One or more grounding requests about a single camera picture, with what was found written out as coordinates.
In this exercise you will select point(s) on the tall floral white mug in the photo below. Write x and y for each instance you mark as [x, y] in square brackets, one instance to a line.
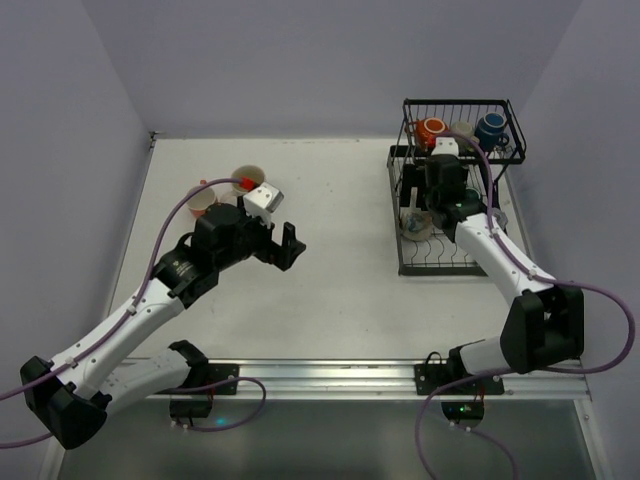
[416, 225]

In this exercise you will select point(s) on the dark teal mug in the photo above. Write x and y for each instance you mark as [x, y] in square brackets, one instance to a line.
[473, 195]

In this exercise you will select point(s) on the salmon orange mug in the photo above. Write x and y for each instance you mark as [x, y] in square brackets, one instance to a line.
[199, 201]

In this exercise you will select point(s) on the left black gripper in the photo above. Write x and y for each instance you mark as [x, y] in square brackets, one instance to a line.
[273, 247]

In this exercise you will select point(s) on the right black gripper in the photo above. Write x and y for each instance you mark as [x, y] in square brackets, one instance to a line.
[414, 182]

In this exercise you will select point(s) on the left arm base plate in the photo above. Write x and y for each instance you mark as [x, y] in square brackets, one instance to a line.
[218, 372]

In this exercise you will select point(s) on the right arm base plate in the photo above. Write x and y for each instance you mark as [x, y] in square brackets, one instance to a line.
[438, 372]

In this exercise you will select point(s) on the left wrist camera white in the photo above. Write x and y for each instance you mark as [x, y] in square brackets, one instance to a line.
[262, 202]

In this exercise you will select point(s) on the beige mug upper shelf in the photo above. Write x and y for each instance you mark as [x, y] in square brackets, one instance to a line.
[464, 135]

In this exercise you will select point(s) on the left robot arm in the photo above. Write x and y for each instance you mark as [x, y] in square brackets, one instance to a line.
[74, 392]

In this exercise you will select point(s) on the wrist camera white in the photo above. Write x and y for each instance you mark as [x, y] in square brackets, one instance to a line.
[262, 202]
[446, 146]

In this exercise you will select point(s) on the blue mug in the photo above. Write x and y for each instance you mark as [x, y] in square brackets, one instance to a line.
[490, 131]

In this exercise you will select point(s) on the orange round mug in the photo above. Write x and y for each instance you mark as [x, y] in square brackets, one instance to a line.
[425, 131]

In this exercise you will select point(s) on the aluminium mounting rail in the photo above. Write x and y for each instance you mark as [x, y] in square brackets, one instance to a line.
[311, 379]

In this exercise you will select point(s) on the black wire dish rack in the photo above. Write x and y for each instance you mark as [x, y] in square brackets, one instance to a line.
[438, 256]

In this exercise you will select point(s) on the cream floral mug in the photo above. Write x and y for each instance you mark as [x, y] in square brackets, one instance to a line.
[251, 172]

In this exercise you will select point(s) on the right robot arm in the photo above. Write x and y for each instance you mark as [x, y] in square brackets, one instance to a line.
[545, 322]

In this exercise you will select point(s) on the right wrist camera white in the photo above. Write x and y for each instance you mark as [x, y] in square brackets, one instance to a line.
[446, 146]

